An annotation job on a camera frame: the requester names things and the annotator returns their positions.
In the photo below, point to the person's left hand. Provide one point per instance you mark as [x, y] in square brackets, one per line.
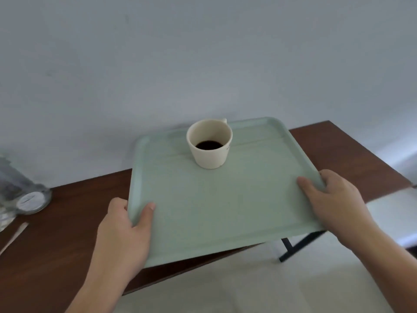
[120, 244]

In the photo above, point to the person's right hand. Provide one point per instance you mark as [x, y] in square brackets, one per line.
[342, 208]

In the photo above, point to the person's left thumb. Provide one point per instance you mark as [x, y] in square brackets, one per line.
[146, 218]

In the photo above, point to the person's right thumb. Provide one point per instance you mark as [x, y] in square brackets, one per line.
[309, 192]

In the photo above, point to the pale green plastic tray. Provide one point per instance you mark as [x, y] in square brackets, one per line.
[221, 192]

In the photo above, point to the person's right forearm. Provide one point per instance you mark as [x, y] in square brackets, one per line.
[387, 267]

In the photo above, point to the person's left forearm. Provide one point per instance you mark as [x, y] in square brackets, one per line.
[94, 296]

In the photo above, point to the black metal table leg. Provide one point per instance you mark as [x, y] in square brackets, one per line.
[298, 246]

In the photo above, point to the brown wooden table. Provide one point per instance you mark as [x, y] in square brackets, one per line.
[58, 231]

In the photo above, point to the dark coffee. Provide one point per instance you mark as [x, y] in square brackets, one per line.
[209, 145]

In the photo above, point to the cream ceramic cup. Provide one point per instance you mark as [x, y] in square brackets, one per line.
[210, 143]

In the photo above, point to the clear glass jar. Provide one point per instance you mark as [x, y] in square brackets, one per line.
[22, 192]

